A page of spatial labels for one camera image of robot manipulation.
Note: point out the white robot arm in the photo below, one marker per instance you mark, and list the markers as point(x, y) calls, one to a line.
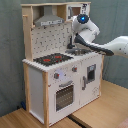
point(86, 31)

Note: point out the wooden toy kitchen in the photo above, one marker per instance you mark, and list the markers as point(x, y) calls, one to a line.
point(42, 41)

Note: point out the right red stove knob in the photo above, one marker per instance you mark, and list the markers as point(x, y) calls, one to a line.
point(74, 69)

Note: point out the red stove knob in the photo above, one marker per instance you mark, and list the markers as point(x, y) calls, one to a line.
point(74, 69)
point(56, 76)

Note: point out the black toy stovetop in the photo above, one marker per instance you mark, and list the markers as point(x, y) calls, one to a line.
point(52, 59)

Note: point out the left red stove knob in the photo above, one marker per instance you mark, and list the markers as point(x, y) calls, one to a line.
point(56, 76)

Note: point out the grey toy sink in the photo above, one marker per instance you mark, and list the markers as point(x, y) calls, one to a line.
point(77, 51)

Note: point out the black toy faucet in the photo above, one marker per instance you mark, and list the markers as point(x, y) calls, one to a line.
point(70, 44)

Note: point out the white cabinet door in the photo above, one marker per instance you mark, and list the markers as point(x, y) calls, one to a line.
point(90, 79)

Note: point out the toy oven door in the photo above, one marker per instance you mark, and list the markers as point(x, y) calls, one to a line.
point(63, 97)

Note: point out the grey range hood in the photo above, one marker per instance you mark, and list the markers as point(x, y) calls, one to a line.
point(48, 18)

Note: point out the toy microwave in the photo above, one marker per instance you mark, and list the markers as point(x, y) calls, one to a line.
point(76, 9)

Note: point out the wooden table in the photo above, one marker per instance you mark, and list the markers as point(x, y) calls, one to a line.
point(108, 111)

